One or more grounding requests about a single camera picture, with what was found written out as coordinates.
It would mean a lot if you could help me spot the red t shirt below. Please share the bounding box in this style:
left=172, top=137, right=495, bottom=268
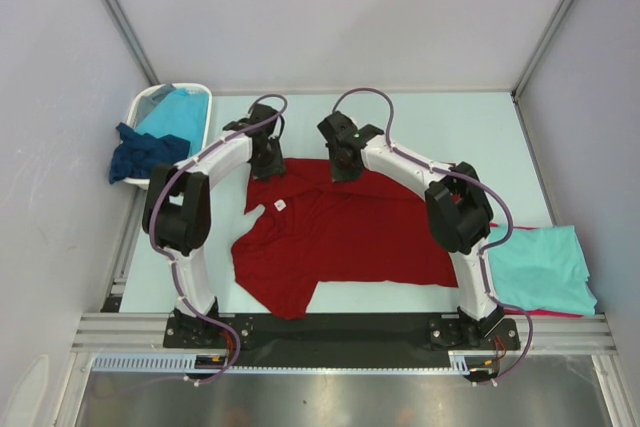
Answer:
left=231, top=158, right=457, bottom=319

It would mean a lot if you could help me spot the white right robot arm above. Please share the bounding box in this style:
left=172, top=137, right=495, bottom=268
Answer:
left=318, top=111, right=504, bottom=348

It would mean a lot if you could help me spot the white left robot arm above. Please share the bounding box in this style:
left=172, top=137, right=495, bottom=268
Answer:
left=142, top=94, right=286, bottom=347

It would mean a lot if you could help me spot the turquoise t shirt in basket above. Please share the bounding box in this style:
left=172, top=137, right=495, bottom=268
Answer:
left=134, top=85, right=210, bottom=156

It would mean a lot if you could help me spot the white laundry basket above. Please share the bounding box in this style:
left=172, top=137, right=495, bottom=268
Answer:
left=109, top=83, right=212, bottom=190

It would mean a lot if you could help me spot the grey t shirt in basket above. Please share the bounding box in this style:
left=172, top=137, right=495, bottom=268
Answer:
left=135, top=84, right=175, bottom=124

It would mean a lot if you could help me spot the navy blue t shirt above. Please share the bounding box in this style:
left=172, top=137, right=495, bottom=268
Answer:
left=108, top=123, right=190, bottom=184

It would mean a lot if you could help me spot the pink folded t shirt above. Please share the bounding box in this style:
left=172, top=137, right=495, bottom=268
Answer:
left=487, top=220, right=586, bottom=319

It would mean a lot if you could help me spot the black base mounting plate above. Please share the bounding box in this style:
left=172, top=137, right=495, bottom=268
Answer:
left=163, top=311, right=523, bottom=368

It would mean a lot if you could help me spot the light blue folded t shirt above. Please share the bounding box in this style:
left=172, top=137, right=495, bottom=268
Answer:
left=485, top=224, right=599, bottom=317

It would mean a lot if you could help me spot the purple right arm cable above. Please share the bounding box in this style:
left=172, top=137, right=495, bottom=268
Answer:
left=330, top=88, right=535, bottom=388

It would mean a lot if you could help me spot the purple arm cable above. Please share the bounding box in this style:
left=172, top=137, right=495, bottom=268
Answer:
left=330, top=88, right=535, bottom=388
left=149, top=93, right=289, bottom=388

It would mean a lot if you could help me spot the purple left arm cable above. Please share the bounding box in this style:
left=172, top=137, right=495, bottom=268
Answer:
left=149, top=93, right=289, bottom=388

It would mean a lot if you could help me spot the white slotted cable duct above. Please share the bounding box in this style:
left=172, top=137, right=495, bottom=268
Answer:
left=93, top=352, right=497, bottom=376

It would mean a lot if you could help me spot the aluminium frame rail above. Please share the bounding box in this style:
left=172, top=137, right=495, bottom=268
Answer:
left=71, top=313, right=617, bottom=355

